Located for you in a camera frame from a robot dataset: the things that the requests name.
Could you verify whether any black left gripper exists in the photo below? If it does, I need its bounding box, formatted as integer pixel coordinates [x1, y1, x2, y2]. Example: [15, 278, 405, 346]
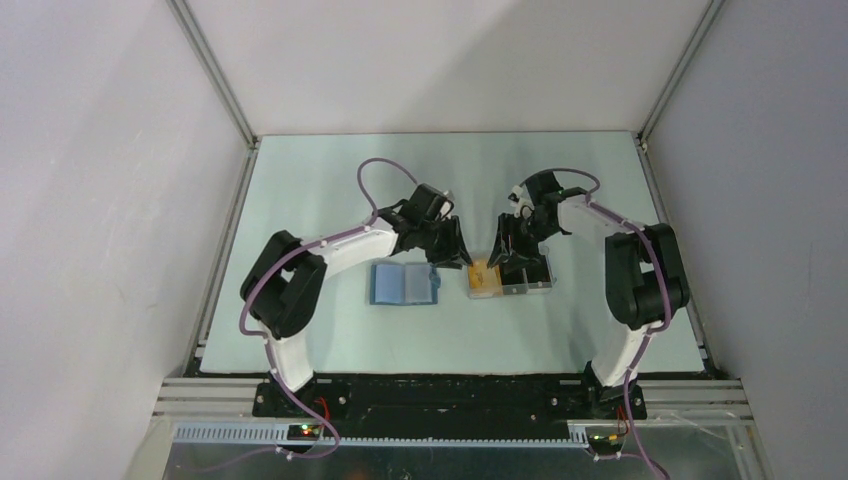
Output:
[417, 215, 473, 271]

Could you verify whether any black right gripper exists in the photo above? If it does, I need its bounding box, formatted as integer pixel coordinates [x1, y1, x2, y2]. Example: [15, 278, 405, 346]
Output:
[487, 213, 558, 274]

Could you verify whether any blue leather card holder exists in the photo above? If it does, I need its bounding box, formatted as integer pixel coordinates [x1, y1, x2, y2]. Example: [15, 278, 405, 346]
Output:
[369, 262, 441, 307]

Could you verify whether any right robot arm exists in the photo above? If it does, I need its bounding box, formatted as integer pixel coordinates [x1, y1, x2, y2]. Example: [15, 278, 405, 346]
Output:
[487, 168, 691, 418]

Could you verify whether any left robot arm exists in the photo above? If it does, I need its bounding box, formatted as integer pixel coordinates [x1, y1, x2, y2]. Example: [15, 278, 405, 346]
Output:
[238, 183, 471, 417]

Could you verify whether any black credit card stack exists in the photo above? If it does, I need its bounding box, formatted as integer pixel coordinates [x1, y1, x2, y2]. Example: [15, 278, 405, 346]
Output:
[501, 265, 554, 296]

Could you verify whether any clear acrylic card tray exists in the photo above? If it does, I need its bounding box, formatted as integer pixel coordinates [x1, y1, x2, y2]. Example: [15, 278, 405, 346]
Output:
[466, 247, 557, 299]

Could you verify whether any gold credit card stack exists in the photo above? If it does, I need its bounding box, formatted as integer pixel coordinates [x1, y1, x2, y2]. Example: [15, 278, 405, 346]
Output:
[467, 259, 503, 299]

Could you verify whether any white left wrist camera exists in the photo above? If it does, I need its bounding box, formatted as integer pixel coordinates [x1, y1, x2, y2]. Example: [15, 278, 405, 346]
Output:
[437, 190, 456, 218]

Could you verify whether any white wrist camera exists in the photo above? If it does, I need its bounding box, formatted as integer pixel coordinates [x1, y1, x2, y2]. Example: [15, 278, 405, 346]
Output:
[437, 190, 456, 218]
[508, 185, 532, 208]

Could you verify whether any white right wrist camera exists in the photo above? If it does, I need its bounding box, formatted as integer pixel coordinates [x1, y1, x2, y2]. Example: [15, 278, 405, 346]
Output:
[508, 185, 532, 208]

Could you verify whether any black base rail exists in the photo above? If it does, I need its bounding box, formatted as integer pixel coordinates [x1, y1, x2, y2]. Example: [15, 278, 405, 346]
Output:
[252, 373, 647, 441]

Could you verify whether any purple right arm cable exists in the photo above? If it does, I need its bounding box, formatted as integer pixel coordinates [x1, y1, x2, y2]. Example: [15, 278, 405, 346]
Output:
[529, 166, 674, 478]

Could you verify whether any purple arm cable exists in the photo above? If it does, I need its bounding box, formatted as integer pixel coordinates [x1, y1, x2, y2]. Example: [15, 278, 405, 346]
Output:
[238, 157, 420, 462]
[529, 166, 674, 478]

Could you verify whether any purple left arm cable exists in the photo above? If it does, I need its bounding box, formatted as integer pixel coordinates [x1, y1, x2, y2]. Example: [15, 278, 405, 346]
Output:
[238, 157, 420, 462]

